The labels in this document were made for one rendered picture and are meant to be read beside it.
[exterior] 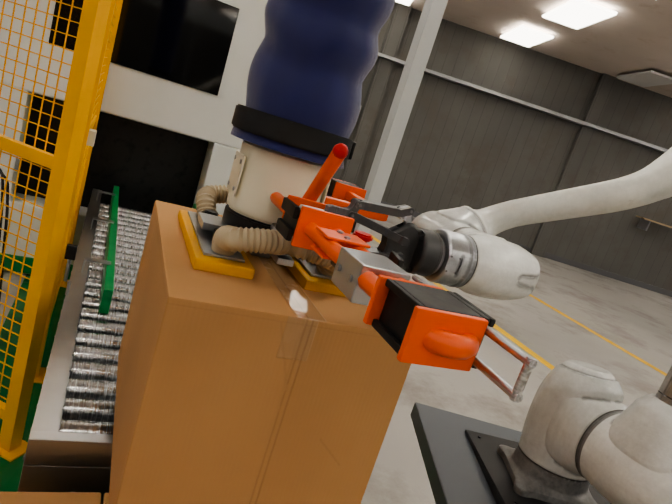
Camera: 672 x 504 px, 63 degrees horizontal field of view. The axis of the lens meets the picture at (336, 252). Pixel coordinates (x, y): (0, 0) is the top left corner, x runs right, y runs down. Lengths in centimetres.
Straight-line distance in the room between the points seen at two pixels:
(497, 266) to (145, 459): 61
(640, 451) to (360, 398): 49
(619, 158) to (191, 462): 1273
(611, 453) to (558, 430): 12
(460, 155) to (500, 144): 87
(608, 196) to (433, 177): 1089
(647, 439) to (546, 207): 44
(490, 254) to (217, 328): 44
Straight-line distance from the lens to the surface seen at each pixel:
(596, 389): 120
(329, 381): 87
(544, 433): 124
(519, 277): 95
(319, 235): 71
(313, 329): 81
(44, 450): 127
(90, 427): 141
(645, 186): 113
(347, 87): 97
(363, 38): 98
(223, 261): 90
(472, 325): 49
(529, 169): 1250
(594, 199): 112
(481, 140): 1213
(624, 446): 112
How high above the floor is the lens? 135
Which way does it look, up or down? 13 degrees down
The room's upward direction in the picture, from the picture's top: 18 degrees clockwise
